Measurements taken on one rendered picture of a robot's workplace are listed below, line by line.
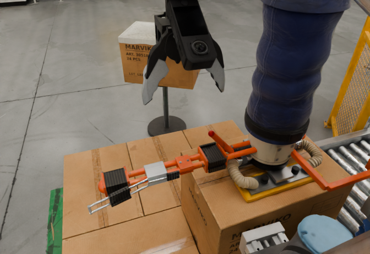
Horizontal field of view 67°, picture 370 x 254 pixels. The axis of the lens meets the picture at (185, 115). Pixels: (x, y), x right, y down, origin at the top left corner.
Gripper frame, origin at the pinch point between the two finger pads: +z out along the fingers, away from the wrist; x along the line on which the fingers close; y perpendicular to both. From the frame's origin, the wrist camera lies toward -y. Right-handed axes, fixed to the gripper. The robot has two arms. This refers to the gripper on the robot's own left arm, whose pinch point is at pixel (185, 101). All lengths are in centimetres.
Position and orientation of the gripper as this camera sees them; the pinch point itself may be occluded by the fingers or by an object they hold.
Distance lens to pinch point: 51.1
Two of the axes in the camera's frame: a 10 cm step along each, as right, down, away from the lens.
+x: -9.6, 1.7, -2.4
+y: -2.9, -5.6, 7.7
